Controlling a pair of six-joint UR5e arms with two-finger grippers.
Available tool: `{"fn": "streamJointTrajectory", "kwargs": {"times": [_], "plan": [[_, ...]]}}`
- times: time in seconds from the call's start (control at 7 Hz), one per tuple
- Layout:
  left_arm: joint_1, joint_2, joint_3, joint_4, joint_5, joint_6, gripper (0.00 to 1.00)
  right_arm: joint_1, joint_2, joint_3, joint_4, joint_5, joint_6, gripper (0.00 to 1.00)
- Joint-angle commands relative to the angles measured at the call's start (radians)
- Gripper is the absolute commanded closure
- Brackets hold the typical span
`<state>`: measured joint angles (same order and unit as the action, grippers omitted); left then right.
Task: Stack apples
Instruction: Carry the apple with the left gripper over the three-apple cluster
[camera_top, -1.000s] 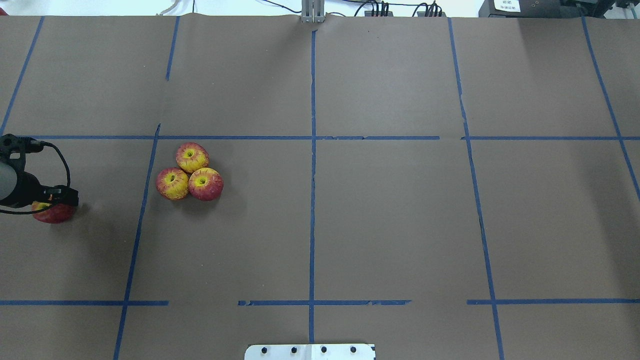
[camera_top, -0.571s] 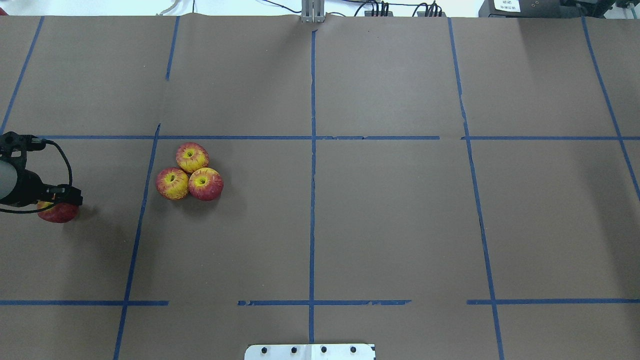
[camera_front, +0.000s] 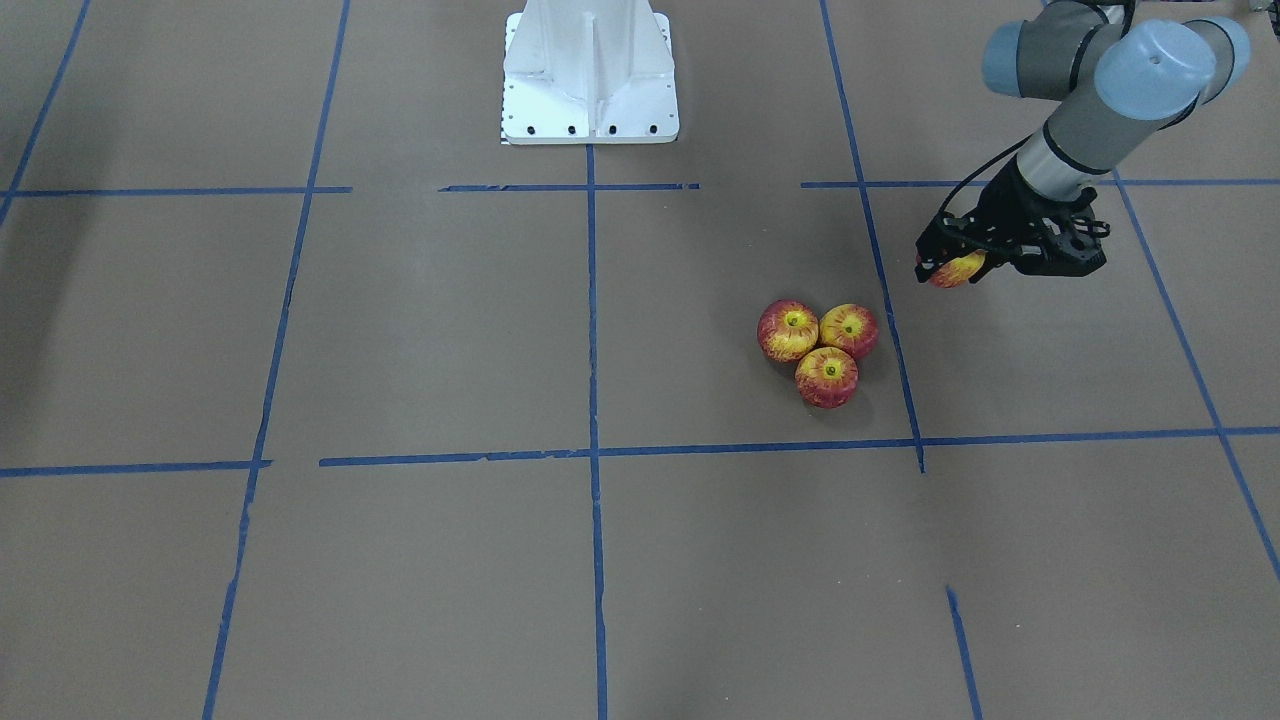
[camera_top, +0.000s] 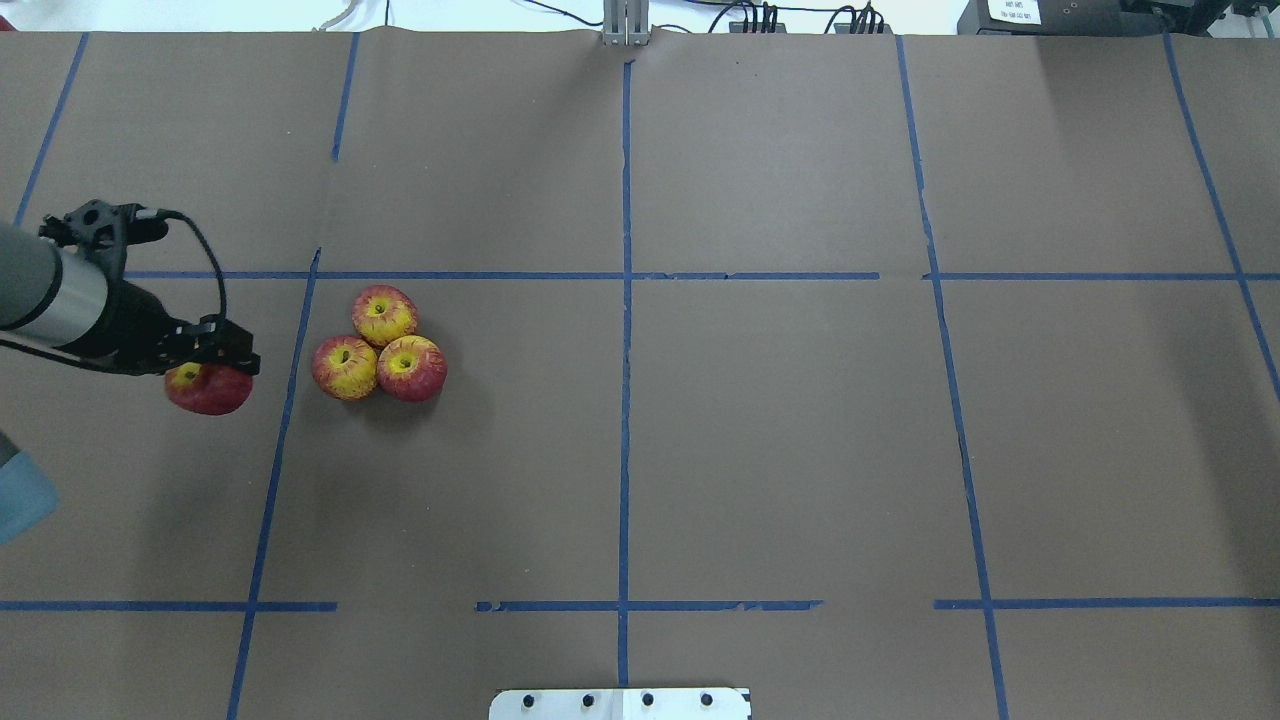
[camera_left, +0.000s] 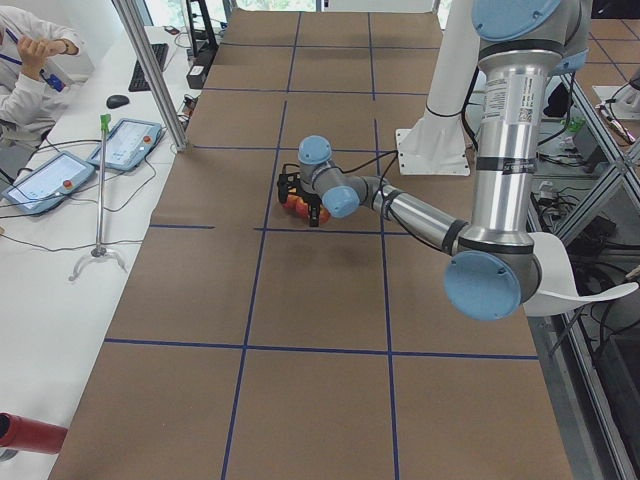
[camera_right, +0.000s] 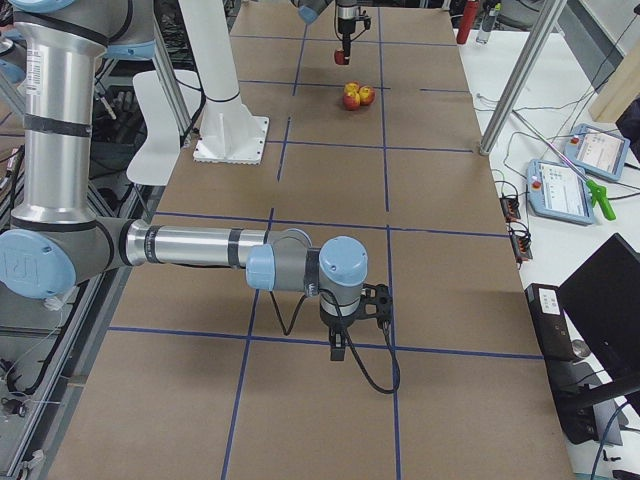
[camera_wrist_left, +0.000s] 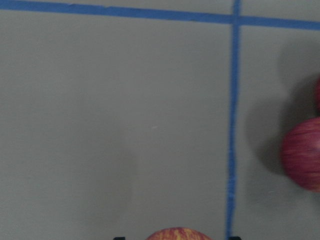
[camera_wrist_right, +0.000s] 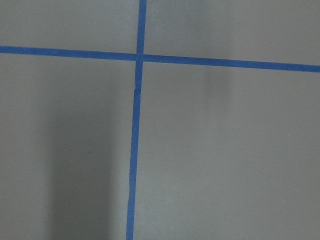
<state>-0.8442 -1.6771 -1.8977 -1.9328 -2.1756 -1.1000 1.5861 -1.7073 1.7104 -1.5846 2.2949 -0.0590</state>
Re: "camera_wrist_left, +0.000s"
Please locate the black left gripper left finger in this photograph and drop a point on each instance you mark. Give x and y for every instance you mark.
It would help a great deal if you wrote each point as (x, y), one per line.
(119, 238)

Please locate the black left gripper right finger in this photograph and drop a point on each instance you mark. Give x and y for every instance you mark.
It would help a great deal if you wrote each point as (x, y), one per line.
(234, 238)

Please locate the lone red yellow apple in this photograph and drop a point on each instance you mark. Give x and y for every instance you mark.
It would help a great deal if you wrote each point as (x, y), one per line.
(178, 233)

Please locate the left clustered red apple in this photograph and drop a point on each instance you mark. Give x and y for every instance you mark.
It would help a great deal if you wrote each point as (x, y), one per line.
(300, 154)

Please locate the clustered red apple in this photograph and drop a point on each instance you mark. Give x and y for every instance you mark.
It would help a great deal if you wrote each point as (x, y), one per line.
(300, 154)
(317, 95)

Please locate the top clustered red apple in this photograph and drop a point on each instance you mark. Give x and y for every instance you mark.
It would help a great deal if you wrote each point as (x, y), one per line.
(317, 95)

